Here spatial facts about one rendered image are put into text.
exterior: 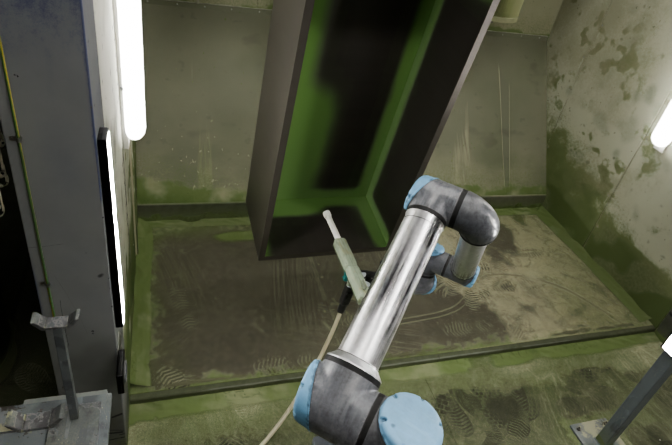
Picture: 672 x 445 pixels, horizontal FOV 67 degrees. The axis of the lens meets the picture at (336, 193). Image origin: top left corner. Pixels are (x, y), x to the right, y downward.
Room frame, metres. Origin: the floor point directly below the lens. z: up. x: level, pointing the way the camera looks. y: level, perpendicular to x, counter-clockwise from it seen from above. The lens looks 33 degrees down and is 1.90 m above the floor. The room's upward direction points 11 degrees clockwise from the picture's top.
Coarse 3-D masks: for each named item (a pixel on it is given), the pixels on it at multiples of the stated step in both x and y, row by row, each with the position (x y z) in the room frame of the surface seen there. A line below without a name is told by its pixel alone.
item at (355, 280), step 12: (324, 216) 1.72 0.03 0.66; (336, 228) 1.65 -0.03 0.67; (336, 240) 1.56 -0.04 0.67; (336, 252) 1.53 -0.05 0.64; (348, 252) 1.50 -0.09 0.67; (348, 264) 1.44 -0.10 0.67; (348, 276) 1.40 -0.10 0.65; (360, 276) 1.39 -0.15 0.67; (348, 288) 1.38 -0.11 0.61; (360, 288) 1.33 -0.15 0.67; (348, 300) 1.40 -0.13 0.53; (360, 300) 1.30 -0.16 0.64
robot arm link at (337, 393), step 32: (416, 192) 1.21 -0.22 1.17; (448, 192) 1.21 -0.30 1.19; (416, 224) 1.12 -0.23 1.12; (448, 224) 1.17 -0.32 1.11; (384, 256) 1.08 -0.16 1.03; (416, 256) 1.05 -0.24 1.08; (384, 288) 0.97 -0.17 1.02; (352, 320) 0.92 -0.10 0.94; (384, 320) 0.90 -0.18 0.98; (352, 352) 0.82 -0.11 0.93; (384, 352) 0.85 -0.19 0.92; (320, 384) 0.75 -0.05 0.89; (352, 384) 0.75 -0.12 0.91; (320, 416) 0.69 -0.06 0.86; (352, 416) 0.69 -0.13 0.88
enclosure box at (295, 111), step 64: (320, 0) 1.82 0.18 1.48; (384, 0) 1.91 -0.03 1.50; (448, 0) 1.91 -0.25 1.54; (320, 64) 1.88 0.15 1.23; (384, 64) 1.99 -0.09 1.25; (448, 64) 1.81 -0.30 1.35; (256, 128) 1.83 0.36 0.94; (320, 128) 1.95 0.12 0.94; (384, 128) 2.07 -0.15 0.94; (256, 192) 1.73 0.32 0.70; (320, 192) 2.04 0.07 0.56; (384, 192) 1.99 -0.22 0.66
